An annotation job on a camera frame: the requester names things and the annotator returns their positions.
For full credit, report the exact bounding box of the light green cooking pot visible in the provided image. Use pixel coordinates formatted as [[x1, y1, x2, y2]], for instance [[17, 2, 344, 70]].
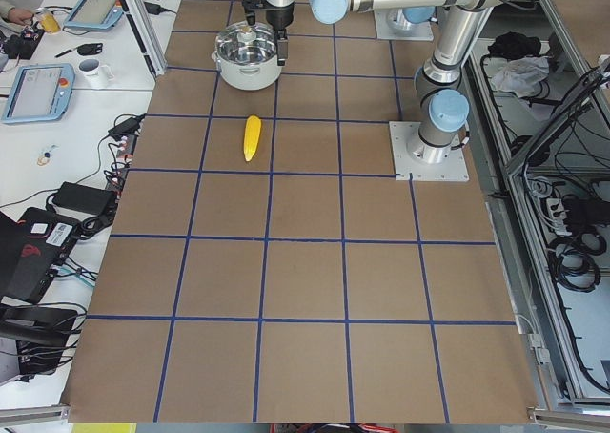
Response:
[[212, 48, 281, 91]]

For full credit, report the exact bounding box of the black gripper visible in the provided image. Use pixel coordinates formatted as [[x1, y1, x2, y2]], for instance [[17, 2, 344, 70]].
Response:
[[242, 0, 292, 66]]

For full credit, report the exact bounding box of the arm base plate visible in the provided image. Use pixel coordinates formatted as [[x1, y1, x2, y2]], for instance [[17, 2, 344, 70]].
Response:
[[375, 6, 436, 42], [389, 121, 469, 182]]

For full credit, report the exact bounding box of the aluminium frame post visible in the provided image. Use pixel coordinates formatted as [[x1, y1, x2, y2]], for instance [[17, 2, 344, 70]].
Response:
[[119, 0, 167, 78]]

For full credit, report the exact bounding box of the glass pot lid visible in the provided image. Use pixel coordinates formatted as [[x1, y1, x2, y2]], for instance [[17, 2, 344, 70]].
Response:
[[215, 21, 276, 65]]

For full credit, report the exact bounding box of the yellow drink glass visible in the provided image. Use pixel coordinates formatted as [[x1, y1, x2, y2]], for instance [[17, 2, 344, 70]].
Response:
[[36, 8, 61, 34]]

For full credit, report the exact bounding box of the blue teach pendant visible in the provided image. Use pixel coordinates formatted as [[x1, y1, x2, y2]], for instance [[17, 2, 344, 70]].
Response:
[[64, 0, 124, 31], [1, 63, 75, 124]]

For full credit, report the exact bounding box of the person hand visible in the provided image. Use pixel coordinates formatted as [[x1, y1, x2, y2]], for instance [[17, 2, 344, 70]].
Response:
[[6, 7, 33, 25]]

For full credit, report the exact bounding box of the white mug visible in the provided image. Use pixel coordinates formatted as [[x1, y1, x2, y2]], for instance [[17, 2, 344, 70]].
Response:
[[78, 58, 114, 90]]

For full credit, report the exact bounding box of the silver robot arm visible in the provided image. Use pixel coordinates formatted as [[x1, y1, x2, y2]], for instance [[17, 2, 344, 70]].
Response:
[[242, 0, 295, 66], [309, 0, 476, 164]]

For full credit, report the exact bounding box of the blue teach pendant far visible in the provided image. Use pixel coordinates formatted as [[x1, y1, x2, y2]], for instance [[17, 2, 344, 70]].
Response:
[[64, 0, 124, 31]]

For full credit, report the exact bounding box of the black power adapter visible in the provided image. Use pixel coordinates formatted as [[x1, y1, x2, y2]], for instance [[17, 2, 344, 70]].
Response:
[[52, 182, 116, 216]]

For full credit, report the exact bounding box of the yellow corn cob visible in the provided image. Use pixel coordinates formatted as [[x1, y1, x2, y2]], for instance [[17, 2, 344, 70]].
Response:
[[243, 115, 262, 162]]

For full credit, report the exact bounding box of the blue teach pendant near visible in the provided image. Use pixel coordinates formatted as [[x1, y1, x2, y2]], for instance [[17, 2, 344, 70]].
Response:
[[1, 63, 75, 124]]

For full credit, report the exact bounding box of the black and white cloth pile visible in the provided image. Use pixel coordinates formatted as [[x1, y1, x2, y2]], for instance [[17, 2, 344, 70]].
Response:
[[488, 31, 550, 97]]

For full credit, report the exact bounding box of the black docking box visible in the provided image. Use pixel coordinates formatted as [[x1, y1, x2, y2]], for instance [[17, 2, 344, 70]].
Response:
[[1, 304, 86, 382]]

